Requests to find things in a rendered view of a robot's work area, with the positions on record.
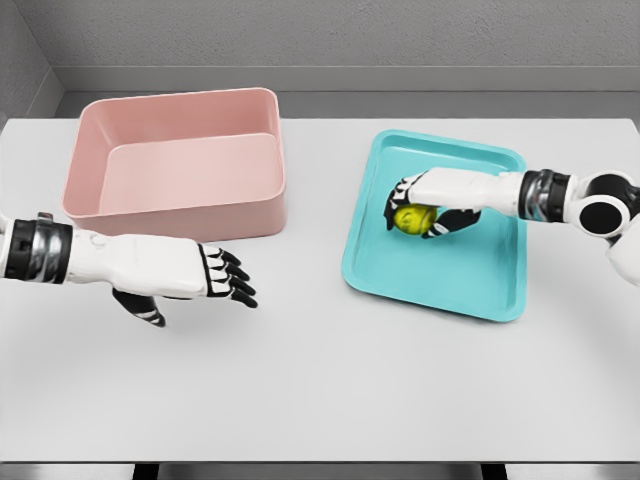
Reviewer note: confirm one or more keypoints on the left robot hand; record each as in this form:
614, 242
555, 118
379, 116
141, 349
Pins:
170, 267

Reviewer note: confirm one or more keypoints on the pink basket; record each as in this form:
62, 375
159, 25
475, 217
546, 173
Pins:
185, 165

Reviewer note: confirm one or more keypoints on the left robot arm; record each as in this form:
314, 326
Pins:
60, 250

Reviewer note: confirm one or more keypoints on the blue tray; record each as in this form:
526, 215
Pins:
480, 270

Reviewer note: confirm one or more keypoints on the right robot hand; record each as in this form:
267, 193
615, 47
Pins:
445, 186

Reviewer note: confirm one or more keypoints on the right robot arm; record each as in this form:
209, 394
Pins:
565, 197

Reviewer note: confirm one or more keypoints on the yellow-green tennis ball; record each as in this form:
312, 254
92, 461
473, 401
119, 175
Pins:
413, 218

